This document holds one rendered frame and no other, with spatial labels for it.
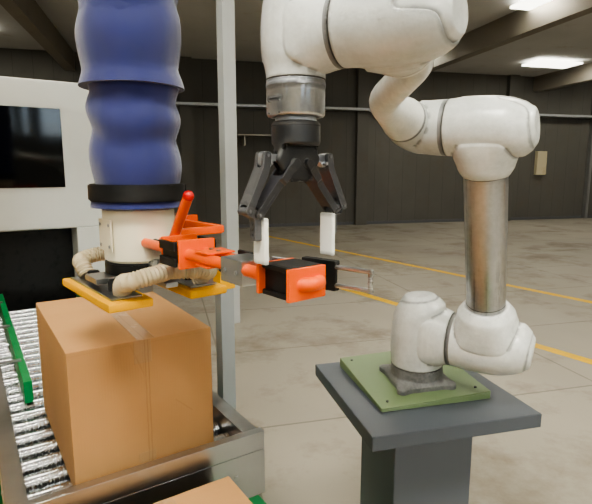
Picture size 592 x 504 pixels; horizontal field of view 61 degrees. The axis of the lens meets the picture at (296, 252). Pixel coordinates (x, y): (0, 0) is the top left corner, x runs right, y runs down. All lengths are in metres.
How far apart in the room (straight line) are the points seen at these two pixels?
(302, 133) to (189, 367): 0.96
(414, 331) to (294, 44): 0.97
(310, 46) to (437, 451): 1.22
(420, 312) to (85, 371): 0.92
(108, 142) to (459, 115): 0.78
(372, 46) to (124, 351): 1.06
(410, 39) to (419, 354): 1.02
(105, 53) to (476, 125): 0.81
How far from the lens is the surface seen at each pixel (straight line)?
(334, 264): 0.81
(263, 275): 0.80
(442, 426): 1.44
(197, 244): 1.04
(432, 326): 1.48
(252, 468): 1.70
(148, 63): 1.22
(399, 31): 0.69
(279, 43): 0.76
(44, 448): 1.89
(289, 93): 0.75
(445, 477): 1.69
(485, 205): 1.26
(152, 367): 1.50
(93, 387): 1.48
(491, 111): 1.19
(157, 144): 1.21
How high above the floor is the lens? 1.41
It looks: 9 degrees down
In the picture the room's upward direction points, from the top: straight up
